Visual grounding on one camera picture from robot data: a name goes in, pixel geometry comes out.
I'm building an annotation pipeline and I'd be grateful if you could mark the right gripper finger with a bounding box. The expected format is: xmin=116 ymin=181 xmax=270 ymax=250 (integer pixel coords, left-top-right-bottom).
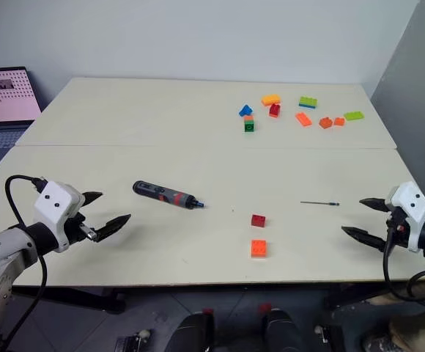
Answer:
xmin=358 ymin=197 xmax=392 ymax=215
xmin=341 ymin=225 xmax=388 ymax=254

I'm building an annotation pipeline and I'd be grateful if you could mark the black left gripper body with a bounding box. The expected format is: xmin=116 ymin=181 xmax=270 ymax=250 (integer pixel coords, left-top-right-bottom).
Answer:
xmin=64 ymin=211 xmax=99 ymax=245

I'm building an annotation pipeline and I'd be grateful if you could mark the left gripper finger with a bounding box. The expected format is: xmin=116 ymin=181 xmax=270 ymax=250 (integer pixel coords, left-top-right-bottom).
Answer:
xmin=94 ymin=213 xmax=132 ymax=243
xmin=81 ymin=190 xmax=104 ymax=210

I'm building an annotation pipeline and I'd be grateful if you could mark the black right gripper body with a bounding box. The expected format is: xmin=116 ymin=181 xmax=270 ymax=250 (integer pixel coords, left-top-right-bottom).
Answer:
xmin=383 ymin=206 xmax=413 ymax=251

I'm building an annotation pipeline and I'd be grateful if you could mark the thin screwdriver bit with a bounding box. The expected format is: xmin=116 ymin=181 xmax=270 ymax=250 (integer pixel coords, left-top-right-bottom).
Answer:
xmin=300 ymin=199 xmax=341 ymax=207

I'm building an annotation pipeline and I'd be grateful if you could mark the grey red electric screwdriver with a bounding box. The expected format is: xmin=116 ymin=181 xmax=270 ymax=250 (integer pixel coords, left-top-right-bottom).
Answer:
xmin=132 ymin=180 xmax=207 ymax=211

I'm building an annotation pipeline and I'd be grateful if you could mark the camouflage patterned object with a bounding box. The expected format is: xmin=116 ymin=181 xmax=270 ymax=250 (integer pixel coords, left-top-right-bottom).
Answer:
xmin=361 ymin=289 xmax=425 ymax=352

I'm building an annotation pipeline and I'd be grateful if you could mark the square orange toy brick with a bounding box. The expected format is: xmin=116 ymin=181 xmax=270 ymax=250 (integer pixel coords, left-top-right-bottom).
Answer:
xmin=250 ymin=239 xmax=270 ymax=260

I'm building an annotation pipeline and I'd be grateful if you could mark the flat orange toy brick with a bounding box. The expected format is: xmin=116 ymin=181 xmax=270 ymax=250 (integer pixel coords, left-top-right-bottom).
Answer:
xmin=295 ymin=111 xmax=314 ymax=128

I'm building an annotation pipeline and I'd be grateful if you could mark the dark rounded shape red cap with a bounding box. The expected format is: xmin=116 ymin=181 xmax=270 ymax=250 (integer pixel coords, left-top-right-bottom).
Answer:
xmin=167 ymin=308 xmax=218 ymax=352
xmin=258 ymin=302 xmax=314 ymax=352

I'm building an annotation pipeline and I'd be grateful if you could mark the open laptop pink screen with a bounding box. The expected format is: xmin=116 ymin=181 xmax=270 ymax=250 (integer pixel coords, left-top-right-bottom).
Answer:
xmin=0 ymin=66 xmax=43 ymax=174

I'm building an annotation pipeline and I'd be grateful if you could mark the yellow orange toy brick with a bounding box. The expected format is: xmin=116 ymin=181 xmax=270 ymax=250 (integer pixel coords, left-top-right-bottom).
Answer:
xmin=260 ymin=94 xmax=283 ymax=108

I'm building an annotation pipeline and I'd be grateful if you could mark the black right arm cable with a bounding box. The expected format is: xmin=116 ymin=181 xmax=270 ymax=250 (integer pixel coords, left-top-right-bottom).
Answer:
xmin=382 ymin=216 xmax=425 ymax=304

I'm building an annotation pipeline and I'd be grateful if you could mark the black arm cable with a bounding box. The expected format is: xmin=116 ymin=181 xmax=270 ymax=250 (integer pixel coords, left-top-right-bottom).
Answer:
xmin=0 ymin=175 xmax=48 ymax=349
xmin=382 ymin=216 xmax=425 ymax=304

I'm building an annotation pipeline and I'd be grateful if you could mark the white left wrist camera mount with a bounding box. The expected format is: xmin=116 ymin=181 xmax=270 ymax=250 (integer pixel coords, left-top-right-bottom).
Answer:
xmin=32 ymin=180 xmax=86 ymax=254

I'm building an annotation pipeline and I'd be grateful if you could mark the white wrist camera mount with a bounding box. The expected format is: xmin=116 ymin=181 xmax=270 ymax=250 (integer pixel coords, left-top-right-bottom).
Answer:
xmin=32 ymin=180 xmax=86 ymax=254
xmin=385 ymin=180 xmax=425 ymax=254

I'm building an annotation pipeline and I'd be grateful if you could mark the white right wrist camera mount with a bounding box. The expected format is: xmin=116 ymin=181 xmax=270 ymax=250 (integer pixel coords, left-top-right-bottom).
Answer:
xmin=385 ymin=180 xmax=425 ymax=254

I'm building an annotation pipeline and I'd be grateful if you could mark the black table leg frame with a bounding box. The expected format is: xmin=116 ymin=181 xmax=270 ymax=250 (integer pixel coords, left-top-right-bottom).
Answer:
xmin=11 ymin=285 xmax=128 ymax=315

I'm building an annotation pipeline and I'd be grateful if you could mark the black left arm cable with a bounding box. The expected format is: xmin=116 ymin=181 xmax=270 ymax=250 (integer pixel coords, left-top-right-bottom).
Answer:
xmin=0 ymin=175 xmax=48 ymax=349

